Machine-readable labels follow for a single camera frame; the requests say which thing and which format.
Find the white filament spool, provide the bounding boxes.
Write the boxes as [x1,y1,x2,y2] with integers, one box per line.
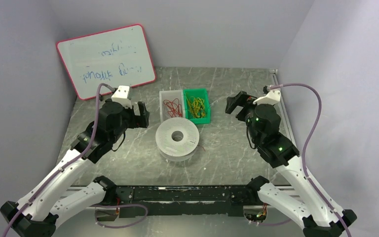
[155,118,200,162]

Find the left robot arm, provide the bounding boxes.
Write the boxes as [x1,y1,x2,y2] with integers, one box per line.
[0,99,150,237]

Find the white plastic bin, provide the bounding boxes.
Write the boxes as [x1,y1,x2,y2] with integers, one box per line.
[159,90,186,122]

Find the green plastic bin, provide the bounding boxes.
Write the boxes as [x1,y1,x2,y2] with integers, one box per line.
[183,88,211,124]

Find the red framed whiteboard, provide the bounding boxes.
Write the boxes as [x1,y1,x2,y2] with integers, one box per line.
[56,24,156,100]

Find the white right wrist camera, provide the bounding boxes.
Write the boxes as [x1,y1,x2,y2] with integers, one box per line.
[253,86,281,105]

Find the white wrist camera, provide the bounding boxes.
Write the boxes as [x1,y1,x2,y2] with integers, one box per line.
[253,86,281,105]
[111,85,132,109]

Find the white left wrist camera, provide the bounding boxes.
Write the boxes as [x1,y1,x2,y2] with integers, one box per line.
[111,85,132,109]

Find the red wires in bin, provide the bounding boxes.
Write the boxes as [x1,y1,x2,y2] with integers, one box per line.
[162,98,184,119]

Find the yellow wires in bin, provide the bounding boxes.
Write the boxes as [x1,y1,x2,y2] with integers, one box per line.
[186,94,208,119]

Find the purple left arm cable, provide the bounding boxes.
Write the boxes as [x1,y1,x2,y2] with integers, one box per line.
[2,83,116,237]

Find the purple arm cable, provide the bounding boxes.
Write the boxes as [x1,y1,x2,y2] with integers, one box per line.
[2,83,116,237]
[263,82,352,237]

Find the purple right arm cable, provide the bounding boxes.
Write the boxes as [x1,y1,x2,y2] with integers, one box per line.
[263,82,352,237]

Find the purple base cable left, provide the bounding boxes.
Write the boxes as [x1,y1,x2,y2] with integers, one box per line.
[94,203,149,229]

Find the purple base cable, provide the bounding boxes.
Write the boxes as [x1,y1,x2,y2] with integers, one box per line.
[94,203,149,229]
[249,218,292,227]

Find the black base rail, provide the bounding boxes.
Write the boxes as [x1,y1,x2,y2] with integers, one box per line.
[100,185,263,218]

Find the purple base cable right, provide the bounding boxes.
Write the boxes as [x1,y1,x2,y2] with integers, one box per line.
[249,218,292,227]

